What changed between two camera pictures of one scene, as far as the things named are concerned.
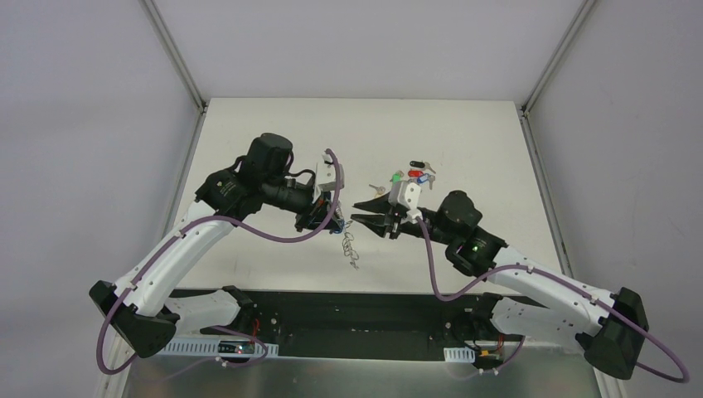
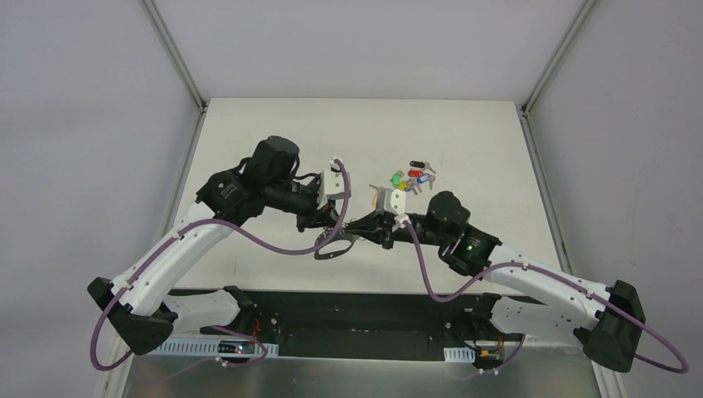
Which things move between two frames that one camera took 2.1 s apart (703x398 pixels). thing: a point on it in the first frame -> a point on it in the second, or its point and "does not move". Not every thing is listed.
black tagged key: x=419 y=164 does not move
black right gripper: x=394 y=222 -> x=385 y=230
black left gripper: x=310 y=216 does not move
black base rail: x=348 y=324 does not move
